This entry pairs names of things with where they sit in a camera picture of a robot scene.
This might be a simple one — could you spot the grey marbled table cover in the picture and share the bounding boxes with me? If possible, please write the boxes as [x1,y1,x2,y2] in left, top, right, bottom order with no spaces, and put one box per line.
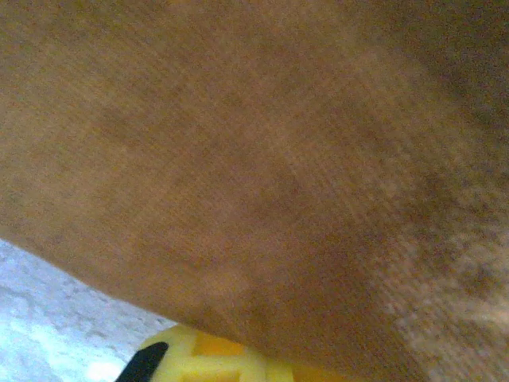
[0,237,178,382]

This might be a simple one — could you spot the mustard brown corduroy trousers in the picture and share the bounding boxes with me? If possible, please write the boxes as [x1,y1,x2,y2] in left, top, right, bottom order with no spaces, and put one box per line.
[0,0,509,382]

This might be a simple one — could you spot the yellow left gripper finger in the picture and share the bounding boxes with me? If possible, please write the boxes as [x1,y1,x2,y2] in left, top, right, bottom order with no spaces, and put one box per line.
[117,324,343,382]

